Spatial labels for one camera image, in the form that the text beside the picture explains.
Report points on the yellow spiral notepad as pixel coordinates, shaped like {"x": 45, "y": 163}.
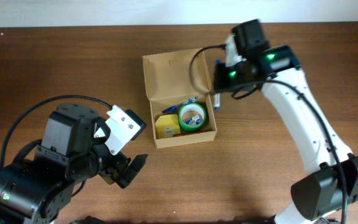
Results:
{"x": 167, "y": 126}

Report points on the white blue staples box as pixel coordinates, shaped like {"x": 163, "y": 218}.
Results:
{"x": 194, "y": 121}

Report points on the blue white board marker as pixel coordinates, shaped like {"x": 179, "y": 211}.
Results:
{"x": 217, "y": 95}

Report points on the blue ballpoint pen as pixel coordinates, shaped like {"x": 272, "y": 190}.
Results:
{"x": 175, "y": 107}

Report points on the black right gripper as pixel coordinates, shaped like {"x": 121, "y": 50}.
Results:
{"x": 221, "y": 82}

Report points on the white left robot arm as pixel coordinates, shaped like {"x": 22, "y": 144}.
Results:
{"x": 77, "y": 145}

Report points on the brown cardboard box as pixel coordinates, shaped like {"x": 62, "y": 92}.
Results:
{"x": 172, "y": 78}

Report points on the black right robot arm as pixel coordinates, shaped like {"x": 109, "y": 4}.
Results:
{"x": 331, "y": 182}

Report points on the orange stapler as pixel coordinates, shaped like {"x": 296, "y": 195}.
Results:
{"x": 186, "y": 134}

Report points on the green tape roll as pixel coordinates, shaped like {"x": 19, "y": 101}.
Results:
{"x": 187, "y": 112}

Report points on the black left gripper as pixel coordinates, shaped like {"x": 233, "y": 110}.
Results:
{"x": 117, "y": 173}

